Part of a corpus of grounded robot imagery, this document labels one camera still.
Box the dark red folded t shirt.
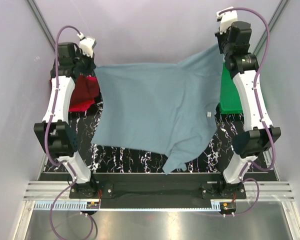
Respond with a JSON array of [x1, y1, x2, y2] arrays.
[[70, 74, 100, 107]]

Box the light blue t shirt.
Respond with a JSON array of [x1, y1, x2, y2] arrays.
[[91, 46, 223, 174]]

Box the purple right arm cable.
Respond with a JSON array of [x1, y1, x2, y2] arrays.
[[219, 7, 277, 217]]

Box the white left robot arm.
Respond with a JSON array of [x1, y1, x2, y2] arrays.
[[33, 40, 98, 199]]

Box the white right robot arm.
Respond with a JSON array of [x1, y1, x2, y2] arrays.
[[215, 20, 281, 199]]

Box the bright red folded t shirt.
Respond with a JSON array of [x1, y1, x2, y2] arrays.
[[68, 76, 98, 113]]

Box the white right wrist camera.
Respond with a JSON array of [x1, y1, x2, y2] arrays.
[[216, 6, 238, 35]]

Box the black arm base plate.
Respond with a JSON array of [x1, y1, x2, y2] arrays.
[[69, 182, 247, 200]]

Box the aluminium front rail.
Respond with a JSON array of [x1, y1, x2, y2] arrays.
[[22, 181, 296, 201]]

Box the green plastic bin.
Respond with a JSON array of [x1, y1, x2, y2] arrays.
[[219, 63, 243, 114]]

